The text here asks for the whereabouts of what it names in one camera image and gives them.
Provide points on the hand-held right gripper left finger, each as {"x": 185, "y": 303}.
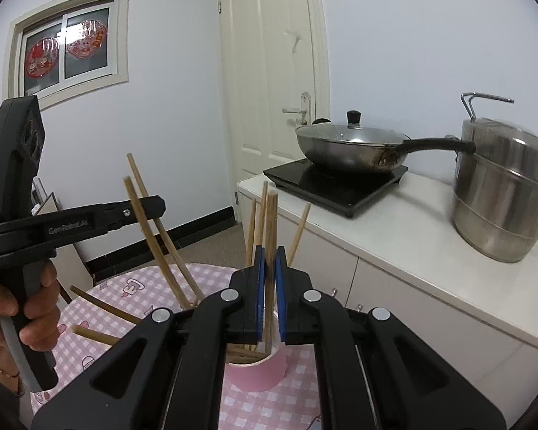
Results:
{"x": 260, "y": 295}

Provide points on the wooden chopstick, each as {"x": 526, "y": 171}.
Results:
{"x": 94, "y": 336}
{"x": 299, "y": 233}
{"x": 182, "y": 260}
{"x": 263, "y": 215}
{"x": 272, "y": 224}
{"x": 163, "y": 257}
{"x": 103, "y": 304}

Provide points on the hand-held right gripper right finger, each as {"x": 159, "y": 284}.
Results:
{"x": 281, "y": 295}

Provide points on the red window decoration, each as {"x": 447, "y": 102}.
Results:
{"x": 85, "y": 40}
{"x": 42, "y": 58}

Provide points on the pink paper cup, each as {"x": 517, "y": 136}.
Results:
{"x": 255, "y": 376}

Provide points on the white cabinet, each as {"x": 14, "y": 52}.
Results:
{"x": 408, "y": 286}

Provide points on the black induction cooktop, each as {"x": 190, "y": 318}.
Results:
{"x": 331, "y": 188}

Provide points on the glass wok lid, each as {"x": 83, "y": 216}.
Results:
{"x": 354, "y": 134}

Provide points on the stainless steel steamer pot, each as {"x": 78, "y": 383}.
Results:
{"x": 497, "y": 206}

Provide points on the pink checkered tablecloth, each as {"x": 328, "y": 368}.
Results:
{"x": 107, "y": 291}

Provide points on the white door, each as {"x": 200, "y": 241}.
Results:
{"x": 273, "y": 76}

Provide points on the person's left hand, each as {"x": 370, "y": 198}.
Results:
{"x": 42, "y": 322}

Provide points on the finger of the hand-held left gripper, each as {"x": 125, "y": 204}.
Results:
{"x": 148, "y": 210}

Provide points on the white framed window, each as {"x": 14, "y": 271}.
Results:
{"x": 85, "y": 65}

